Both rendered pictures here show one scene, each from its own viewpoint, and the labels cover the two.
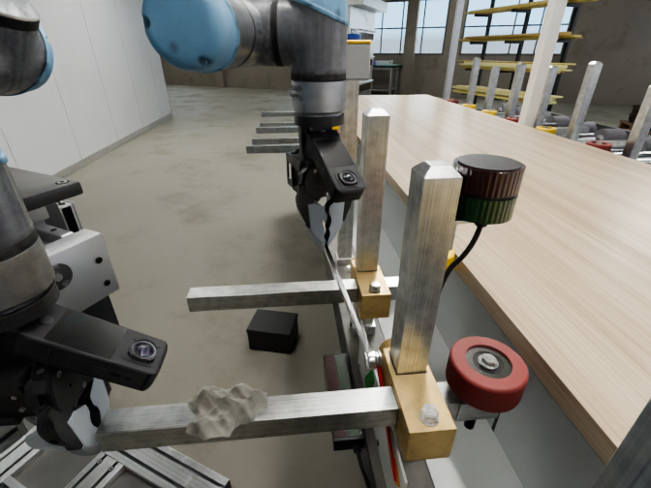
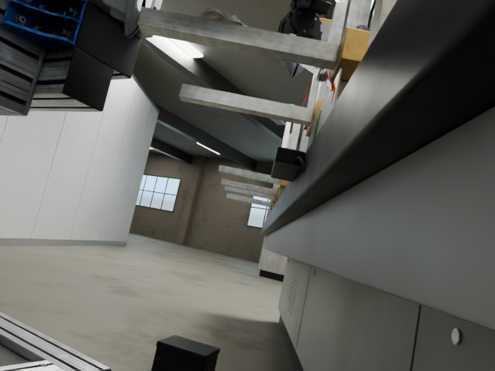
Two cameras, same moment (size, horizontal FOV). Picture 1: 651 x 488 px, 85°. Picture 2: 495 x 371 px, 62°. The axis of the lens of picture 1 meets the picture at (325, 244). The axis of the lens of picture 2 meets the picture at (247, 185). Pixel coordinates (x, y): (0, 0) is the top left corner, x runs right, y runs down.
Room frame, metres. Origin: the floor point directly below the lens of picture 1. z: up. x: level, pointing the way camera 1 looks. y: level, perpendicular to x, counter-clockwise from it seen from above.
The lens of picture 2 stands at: (-0.35, -0.06, 0.53)
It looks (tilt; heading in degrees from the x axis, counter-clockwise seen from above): 8 degrees up; 8
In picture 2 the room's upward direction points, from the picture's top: 12 degrees clockwise
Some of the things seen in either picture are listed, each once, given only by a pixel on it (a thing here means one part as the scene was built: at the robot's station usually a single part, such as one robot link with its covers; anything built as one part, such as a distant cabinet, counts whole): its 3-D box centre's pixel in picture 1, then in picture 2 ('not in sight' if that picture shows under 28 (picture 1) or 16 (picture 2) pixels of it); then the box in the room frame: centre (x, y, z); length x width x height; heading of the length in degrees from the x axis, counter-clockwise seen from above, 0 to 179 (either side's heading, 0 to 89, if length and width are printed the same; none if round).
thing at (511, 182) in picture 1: (485, 174); not in sight; (0.31, -0.15, 1.10); 0.06 x 0.06 x 0.02
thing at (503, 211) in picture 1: (480, 200); not in sight; (0.31, -0.15, 1.08); 0.06 x 0.06 x 0.02
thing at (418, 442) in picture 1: (413, 390); (351, 65); (0.29, -0.10, 0.85); 0.13 x 0.06 x 0.05; 5
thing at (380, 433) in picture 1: (375, 406); (319, 127); (0.34, -0.07, 0.75); 0.26 x 0.01 x 0.10; 5
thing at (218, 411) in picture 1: (225, 403); (225, 19); (0.25, 0.11, 0.87); 0.09 x 0.07 x 0.02; 95
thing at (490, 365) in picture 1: (478, 393); not in sight; (0.28, -0.18, 0.85); 0.08 x 0.08 x 0.11
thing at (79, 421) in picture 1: (60, 438); (121, 2); (0.22, 0.27, 0.86); 0.06 x 0.03 x 0.09; 95
